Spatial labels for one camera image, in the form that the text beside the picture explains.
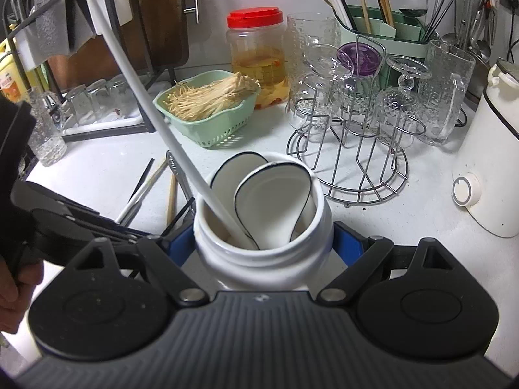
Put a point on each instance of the enoki mushroom bundle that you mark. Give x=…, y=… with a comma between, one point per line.
x=189, y=103

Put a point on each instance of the glass mug with handle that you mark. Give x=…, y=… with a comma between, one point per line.
x=442, y=95

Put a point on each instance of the yellow oil bottle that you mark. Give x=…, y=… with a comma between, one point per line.
x=12, y=85

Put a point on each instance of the tall clear glass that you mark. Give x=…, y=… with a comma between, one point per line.
x=309, y=39

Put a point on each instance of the purple lid glass jar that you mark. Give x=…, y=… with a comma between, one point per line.
x=366, y=61

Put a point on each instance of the person's left hand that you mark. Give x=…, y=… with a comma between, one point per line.
x=16, y=294

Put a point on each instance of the stainless steel spoon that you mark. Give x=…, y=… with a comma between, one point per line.
x=180, y=176

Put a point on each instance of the textured glass tumbler left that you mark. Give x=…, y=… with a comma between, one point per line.
x=46, y=140

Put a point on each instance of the black metal dish rack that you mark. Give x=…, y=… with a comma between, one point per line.
x=66, y=36

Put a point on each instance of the upside down stemmed glass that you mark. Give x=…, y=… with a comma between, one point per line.
x=398, y=107

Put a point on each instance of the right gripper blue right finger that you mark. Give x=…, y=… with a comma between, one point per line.
x=348, y=244

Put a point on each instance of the white ceramic utensil jar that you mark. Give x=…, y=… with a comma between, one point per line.
x=291, y=267

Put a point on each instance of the green plastic basket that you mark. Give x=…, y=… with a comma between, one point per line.
x=208, y=132

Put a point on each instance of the long white ladle handle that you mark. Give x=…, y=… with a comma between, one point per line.
x=165, y=133

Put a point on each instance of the wooden cutting board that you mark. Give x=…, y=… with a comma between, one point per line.
x=165, y=25

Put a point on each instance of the green utensil drainer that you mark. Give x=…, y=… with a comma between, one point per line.
x=404, y=38

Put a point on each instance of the metal wire cup rack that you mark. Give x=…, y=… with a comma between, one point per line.
x=353, y=165

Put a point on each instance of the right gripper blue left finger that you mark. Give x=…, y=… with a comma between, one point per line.
x=179, y=244

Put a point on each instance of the black chopstick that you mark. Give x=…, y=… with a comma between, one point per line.
x=188, y=207
x=143, y=177

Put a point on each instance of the white ceramic soup spoon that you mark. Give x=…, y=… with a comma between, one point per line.
x=231, y=173

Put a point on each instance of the red lid plastic jar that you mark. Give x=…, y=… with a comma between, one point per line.
x=255, y=37

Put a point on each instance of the wooden chopstick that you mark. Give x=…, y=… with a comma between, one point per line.
x=172, y=200

